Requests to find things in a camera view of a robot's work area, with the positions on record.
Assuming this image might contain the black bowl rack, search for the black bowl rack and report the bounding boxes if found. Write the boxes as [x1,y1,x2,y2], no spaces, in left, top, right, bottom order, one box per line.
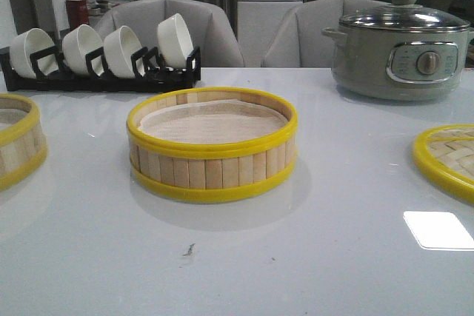
[1,46,201,93]

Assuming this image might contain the red box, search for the red box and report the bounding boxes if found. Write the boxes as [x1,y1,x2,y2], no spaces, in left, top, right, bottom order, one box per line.
[65,0,89,30]

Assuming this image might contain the woven bamboo steamer lid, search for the woven bamboo steamer lid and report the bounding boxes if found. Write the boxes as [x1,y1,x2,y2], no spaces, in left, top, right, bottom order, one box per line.
[412,124,473,204]

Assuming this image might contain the bamboo steamer tray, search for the bamboo steamer tray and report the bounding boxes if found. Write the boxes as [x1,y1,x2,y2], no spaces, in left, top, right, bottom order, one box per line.
[127,87,298,203]
[1,93,48,190]

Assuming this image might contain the glass pot lid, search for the glass pot lid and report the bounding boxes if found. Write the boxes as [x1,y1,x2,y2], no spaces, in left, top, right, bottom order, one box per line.
[339,0,470,33]

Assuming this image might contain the right grey armchair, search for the right grey armchair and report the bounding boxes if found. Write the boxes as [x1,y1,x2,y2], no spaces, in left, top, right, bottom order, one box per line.
[261,0,383,68]

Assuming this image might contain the grey electric cooking pot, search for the grey electric cooking pot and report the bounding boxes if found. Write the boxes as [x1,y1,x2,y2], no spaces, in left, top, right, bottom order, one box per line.
[321,26,473,101]

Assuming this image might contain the white bowl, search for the white bowl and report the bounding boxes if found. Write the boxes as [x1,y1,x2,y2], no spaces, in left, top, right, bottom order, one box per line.
[157,13,194,69]
[10,28,55,78]
[62,24,103,76]
[104,25,143,78]

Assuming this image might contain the white steamer liner cloth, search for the white steamer liner cloth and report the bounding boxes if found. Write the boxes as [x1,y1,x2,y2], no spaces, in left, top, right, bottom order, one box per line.
[138,99,288,144]

